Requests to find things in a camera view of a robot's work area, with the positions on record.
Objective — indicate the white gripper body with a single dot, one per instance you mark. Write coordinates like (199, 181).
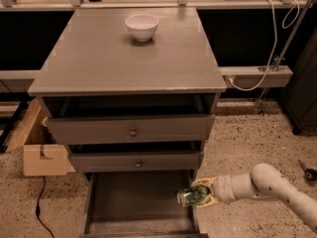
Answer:
(223, 188)

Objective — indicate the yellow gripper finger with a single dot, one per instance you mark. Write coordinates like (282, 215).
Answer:
(208, 182)
(207, 201)

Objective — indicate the green soda can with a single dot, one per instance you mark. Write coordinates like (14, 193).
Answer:
(193, 196)

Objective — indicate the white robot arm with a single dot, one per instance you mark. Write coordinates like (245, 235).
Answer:
(262, 182)

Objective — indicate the bottom grey open drawer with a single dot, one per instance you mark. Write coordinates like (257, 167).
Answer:
(139, 205)

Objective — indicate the grey drawer cabinet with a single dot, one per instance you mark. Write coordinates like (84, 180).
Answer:
(98, 70)

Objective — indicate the middle grey drawer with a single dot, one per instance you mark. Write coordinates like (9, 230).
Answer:
(156, 161)

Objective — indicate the top grey drawer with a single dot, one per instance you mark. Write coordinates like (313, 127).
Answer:
(86, 131)

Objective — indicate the dark cabinet at right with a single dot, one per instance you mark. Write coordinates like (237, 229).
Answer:
(299, 97)

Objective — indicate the white ceramic bowl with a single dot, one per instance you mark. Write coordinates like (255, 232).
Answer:
(142, 26)

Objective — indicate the black handled tool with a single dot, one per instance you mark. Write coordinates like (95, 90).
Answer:
(309, 174)

